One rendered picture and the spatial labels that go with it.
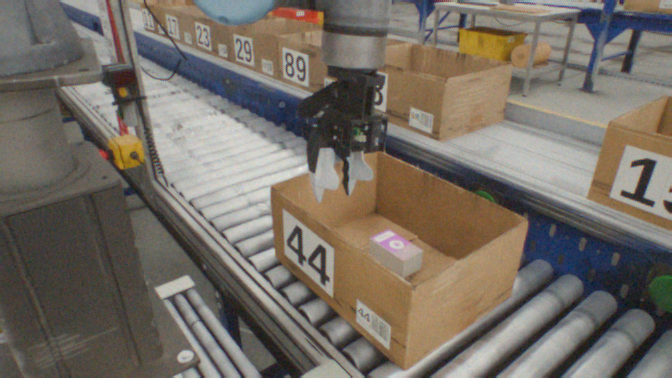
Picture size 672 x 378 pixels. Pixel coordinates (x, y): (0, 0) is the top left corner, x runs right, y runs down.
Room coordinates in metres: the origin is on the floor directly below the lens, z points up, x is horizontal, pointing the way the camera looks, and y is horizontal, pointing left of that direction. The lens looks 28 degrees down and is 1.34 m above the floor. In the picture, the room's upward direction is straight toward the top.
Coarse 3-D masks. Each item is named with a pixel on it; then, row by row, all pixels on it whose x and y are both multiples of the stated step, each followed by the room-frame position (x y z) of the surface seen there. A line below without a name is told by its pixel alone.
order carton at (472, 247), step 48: (288, 192) 0.83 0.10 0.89; (336, 192) 0.90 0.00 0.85; (384, 192) 0.95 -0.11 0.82; (432, 192) 0.84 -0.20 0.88; (336, 240) 0.63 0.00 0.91; (432, 240) 0.83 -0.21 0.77; (480, 240) 0.74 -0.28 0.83; (336, 288) 0.63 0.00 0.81; (384, 288) 0.54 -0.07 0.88; (432, 288) 0.52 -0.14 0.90; (480, 288) 0.60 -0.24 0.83; (432, 336) 0.53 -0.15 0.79
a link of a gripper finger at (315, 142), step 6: (312, 126) 0.64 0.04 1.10; (318, 126) 0.64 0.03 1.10; (312, 132) 0.64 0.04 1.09; (318, 132) 0.64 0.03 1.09; (312, 138) 0.63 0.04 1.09; (318, 138) 0.63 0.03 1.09; (312, 144) 0.63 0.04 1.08; (318, 144) 0.63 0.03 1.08; (324, 144) 0.64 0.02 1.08; (306, 150) 0.63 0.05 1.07; (312, 150) 0.63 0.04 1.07; (318, 150) 0.63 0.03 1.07; (312, 156) 0.63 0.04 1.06; (318, 156) 0.63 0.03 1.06; (312, 162) 0.63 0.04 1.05; (312, 168) 0.63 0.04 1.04
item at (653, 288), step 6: (660, 276) 0.63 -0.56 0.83; (666, 276) 0.62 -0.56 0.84; (654, 282) 0.63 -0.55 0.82; (660, 282) 0.62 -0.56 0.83; (666, 282) 0.61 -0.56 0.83; (654, 288) 0.62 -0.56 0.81; (660, 288) 0.62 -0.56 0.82; (666, 288) 0.61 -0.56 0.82; (654, 294) 0.62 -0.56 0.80; (660, 294) 0.61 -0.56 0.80; (666, 294) 0.61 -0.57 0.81; (654, 300) 0.62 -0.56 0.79; (660, 300) 0.61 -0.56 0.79; (666, 300) 0.61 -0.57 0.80; (660, 306) 0.61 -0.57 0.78; (666, 306) 0.60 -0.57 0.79
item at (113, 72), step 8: (104, 64) 1.12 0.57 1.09; (112, 64) 1.11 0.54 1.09; (120, 64) 1.12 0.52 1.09; (104, 72) 1.08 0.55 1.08; (112, 72) 1.06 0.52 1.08; (120, 72) 1.06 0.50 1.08; (128, 72) 1.07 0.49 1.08; (104, 80) 1.09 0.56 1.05; (112, 80) 1.05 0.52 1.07; (120, 80) 1.06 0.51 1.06; (128, 80) 1.07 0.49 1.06; (136, 80) 1.08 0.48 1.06; (112, 88) 1.11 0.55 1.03; (120, 88) 1.10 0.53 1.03; (120, 96) 1.10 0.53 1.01; (128, 96) 1.11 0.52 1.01; (112, 104) 1.12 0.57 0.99; (120, 104) 1.13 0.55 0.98
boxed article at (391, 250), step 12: (372, 240) 0.79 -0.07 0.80; (384, 240) 0.79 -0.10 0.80; (396, 240) 0.79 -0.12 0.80; (372, 252) 0.79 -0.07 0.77; (384, 252) 0.76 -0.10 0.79; (396, 252) 0.74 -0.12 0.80; (408, 252) 0.74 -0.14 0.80; (420, 252) 0.75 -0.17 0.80; (384, 264) 0.76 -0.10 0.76; (396, 264) 0.73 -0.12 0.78; (408, 264) 0.73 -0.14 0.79; (420, 264) 0.75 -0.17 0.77
